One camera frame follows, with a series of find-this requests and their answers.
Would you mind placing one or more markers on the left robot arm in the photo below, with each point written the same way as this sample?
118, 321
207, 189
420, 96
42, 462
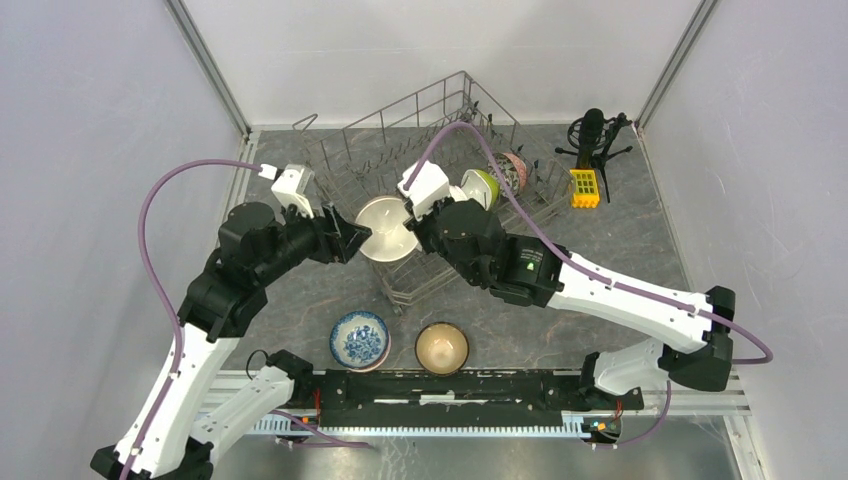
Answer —
168, 439

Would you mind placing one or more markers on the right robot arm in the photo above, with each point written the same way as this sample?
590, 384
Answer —
688, 333

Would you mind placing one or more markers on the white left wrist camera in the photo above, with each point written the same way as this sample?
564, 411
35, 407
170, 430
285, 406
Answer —
289, 186

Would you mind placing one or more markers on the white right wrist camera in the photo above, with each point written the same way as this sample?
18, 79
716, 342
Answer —
430, 185

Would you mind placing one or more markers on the brown rimmed cream bowl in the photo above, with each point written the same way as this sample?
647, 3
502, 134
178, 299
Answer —
442, 348

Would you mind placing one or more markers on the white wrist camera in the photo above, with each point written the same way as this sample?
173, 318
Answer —
430, 185
289, 186

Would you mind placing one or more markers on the black microphone on tripod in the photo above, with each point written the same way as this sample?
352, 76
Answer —
592, 136

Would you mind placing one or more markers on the grey wire dish rack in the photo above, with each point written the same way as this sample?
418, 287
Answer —
420, 146

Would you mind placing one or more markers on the green and white bowl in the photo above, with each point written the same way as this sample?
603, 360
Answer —
481, 187

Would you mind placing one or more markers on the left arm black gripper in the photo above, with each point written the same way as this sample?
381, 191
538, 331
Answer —
339, 238

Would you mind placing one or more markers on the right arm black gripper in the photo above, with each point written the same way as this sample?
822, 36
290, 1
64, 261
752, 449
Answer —
419, 226

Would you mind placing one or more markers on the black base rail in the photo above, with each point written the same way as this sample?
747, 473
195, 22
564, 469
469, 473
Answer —
469, 398

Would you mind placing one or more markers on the blue floral bowl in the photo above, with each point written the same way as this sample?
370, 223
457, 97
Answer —
358, 338

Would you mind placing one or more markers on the yellow block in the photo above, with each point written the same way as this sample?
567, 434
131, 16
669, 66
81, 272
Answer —
586, 194

